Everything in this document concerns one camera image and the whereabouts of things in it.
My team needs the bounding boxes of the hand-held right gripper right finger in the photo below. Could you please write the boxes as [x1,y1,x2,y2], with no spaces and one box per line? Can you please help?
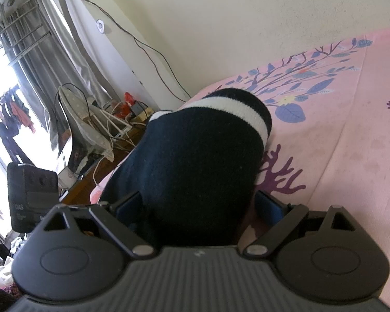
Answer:
[245,190,360,259]

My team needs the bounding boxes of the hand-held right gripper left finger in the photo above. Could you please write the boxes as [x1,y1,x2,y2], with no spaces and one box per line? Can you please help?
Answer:
[36,190,155,261]

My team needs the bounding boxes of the green black white knitted sweater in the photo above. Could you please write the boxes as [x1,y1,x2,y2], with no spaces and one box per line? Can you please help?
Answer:
[99,88,273,248]

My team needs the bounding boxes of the pile of clothes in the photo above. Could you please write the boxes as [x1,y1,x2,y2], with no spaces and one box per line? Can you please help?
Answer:
[0,234,25,300]

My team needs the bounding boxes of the hanging clothes outside window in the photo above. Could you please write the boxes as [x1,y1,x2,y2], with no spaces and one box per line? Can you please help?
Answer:
[0,84,37,165]

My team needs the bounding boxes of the wooden desk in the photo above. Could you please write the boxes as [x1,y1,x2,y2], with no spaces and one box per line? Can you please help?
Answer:
[58,102,160,204]

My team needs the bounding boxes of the spotted ironing board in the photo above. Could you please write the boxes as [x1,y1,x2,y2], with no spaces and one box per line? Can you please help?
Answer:
[58,84,134,163]

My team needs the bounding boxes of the grey power adapter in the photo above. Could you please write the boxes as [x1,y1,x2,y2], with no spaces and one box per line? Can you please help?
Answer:
[130,102,150,118]

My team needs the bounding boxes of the pink floral bedsheet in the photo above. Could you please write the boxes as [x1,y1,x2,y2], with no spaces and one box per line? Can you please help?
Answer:
[90,28,390,312]

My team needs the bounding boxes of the grey curtain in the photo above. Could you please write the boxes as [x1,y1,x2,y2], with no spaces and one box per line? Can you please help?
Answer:
[0,0,118,150]

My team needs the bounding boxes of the metal drying rack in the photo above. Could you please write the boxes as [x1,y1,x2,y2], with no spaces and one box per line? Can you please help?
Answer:
[0,0,53,67]

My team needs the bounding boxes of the dark wall cable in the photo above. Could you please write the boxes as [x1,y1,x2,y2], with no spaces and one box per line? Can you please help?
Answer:
[72,0,192,103]

